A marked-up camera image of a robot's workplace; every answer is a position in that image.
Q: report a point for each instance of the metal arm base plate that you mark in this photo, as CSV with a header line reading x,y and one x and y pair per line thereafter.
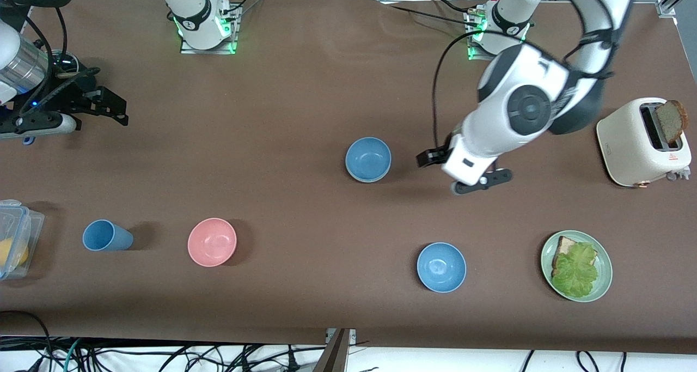
x,y
474,53
231,40

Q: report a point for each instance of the metal table bracket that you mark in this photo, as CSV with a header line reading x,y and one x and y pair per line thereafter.
x,y
335,355

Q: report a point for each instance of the blue cup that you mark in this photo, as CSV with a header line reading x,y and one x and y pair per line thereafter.
x,y
106,236

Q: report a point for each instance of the green lettuce leaf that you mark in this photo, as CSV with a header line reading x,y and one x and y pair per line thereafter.
x,y
577,271

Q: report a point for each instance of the pink bowl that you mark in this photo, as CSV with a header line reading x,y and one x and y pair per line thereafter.
x,y
212,242

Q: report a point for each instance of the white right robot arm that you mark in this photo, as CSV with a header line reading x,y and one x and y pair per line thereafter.
x,y
190,12

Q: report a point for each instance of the brown toast slice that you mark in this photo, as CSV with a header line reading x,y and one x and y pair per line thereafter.
x,y
671,121

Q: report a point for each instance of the yellow food item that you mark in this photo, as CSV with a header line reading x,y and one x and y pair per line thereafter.
x,y
11,255

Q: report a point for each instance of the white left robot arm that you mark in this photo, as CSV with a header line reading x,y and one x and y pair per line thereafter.
x,y
528,105

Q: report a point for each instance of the bread slice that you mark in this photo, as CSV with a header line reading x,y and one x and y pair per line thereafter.
x,y
563,248

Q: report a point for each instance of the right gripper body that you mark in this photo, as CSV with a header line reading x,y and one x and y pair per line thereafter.
x,y
75,96

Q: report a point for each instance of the clear plastic container blue lid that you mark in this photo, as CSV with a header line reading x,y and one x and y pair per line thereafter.
x,y
16,219

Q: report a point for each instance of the blue bowl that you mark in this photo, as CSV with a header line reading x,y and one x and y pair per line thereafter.
x,y
441,267
368,158

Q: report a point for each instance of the green plate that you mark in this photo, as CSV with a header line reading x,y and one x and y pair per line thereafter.
x,y
603,276

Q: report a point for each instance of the cream white toaster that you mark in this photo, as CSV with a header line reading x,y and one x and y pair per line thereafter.
x,y
631,143

